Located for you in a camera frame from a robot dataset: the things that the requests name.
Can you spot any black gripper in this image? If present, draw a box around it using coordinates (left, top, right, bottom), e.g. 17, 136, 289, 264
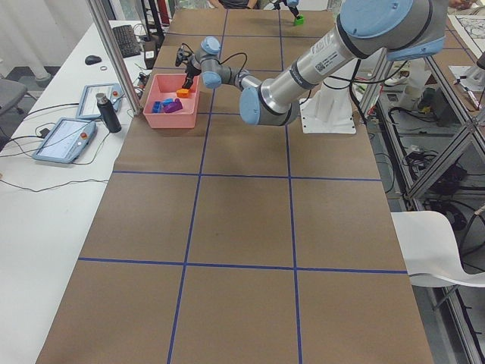
183, 55, 201, 89

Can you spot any orange sloped block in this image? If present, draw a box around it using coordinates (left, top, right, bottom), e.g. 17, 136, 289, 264
176, 88, 190, 99

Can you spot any pink plastic box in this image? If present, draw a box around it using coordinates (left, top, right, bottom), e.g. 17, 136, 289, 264
143, 74, 200, 129

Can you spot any purple sloped block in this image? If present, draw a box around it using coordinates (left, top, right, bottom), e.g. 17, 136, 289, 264
164, 99, 183, 113

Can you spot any small blue single-stud block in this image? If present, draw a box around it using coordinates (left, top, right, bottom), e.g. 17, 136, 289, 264
162, 98, 174, 107

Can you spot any long blue four-stud block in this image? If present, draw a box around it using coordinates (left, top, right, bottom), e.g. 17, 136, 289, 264
152, 101, 164, 114

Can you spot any green block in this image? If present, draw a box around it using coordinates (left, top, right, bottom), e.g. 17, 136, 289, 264
293, 15, 305, 26

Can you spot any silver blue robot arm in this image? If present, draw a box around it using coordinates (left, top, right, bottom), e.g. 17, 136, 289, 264
175, 1, 448, 126

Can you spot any black keyboard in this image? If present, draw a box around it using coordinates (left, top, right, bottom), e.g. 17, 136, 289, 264
112, 25, 140, 58

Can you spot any black water bottle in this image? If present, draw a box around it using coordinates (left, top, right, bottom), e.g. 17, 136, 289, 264
95, 93, 121, 133

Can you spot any black computer mouse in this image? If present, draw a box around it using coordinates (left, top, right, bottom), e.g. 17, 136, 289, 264
84, 55, 102, 65

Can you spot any blue teach pendant tablet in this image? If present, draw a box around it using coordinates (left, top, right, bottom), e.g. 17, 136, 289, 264
75, 82, 126, 120

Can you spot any white chair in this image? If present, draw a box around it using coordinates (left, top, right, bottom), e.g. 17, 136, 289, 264
391, 211, 484, 288

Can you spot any aluminium frame post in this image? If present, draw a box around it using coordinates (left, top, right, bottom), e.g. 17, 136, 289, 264
86, 0, 142, 115

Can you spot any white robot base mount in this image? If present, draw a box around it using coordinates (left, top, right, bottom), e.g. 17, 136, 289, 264
300, 77, 356, 134

